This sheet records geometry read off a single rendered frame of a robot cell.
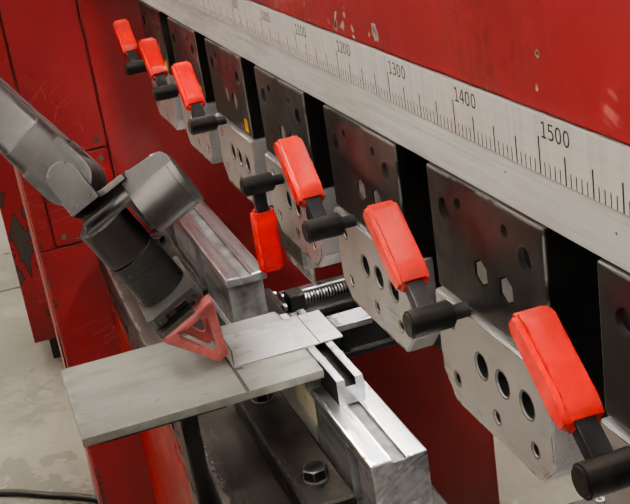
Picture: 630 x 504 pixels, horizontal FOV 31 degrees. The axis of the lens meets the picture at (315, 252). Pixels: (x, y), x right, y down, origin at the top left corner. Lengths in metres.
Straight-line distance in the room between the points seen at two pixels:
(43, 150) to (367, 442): 0.45
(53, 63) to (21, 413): 1.73
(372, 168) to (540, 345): 0.30
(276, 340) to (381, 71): 0.59
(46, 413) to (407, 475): 2.48
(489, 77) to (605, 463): 0.21
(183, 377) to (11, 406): 2.38
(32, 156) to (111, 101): 0.84
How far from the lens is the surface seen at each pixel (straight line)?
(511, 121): 0.61
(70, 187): 1.20
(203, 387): 1.24
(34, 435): 3.42
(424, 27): 0.69
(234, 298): 1.61
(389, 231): 0.73
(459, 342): 0.74
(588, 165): 0.55
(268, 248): 1.08
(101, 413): 1.23
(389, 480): 1.12
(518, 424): 0.70
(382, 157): 0.80
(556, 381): 0.55
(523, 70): 0.59
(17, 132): 1.23
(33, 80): 2.03
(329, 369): 1.23
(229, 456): 1.35
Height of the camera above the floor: 1.56
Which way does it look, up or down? 21 degrees down
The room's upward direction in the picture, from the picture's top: 9 degrees counter-clockwise
